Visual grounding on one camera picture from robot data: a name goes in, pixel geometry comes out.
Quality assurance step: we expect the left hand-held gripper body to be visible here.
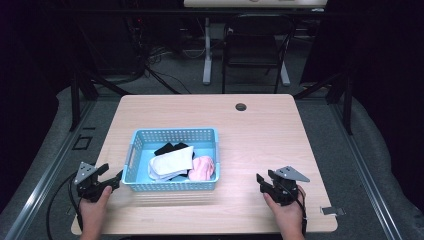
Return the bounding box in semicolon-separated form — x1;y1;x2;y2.
73;162;115;203

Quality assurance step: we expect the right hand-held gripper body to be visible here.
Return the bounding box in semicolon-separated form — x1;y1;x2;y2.
260;165;311;207

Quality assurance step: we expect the light blue plastic basket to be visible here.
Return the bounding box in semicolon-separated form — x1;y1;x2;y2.
121;127;221;193

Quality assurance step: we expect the person's right hand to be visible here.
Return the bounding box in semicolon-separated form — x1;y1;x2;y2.
262;185;307;232

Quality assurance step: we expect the person's left hand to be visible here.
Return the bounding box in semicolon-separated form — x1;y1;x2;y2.
78;185;114;232

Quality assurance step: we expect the black sock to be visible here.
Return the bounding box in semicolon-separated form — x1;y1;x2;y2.
153;142;196;158

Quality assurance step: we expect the white sock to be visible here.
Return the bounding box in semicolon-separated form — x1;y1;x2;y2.
147;145;196;183

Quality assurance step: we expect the pink sock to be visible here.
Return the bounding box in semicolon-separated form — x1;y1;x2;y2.
187;155;216;182

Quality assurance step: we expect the black folding chair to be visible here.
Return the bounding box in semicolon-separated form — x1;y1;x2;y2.
221;13;297;95

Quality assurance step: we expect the white desk with legs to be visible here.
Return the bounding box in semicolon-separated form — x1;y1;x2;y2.
183;0;328;87

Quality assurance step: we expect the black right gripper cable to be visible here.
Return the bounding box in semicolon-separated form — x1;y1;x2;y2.
297;194;308;236

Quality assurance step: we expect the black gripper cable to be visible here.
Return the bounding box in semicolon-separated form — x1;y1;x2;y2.
297;194;308;236
45;171;84;240

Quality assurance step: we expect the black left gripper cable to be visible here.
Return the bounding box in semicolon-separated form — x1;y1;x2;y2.
45;171;84;240

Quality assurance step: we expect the aluminium floor rail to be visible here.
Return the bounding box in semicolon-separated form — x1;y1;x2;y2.
331;99;405;240
2;99;98;240

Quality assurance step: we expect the black metal frame stand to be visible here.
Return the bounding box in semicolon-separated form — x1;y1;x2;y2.
293;68;355;136
68;64;132;132

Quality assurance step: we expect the bundle of floor cables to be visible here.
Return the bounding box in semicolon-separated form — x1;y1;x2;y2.
145;41;208;66

